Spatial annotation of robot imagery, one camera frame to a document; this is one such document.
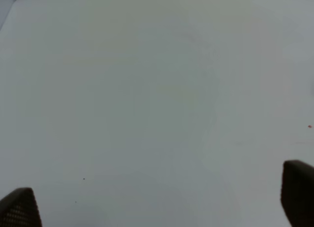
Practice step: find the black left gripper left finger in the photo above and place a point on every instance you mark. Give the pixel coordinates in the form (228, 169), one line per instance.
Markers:
(19, 209)

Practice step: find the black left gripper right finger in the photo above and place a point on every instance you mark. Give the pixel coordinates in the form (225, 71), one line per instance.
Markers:
(297, 193)

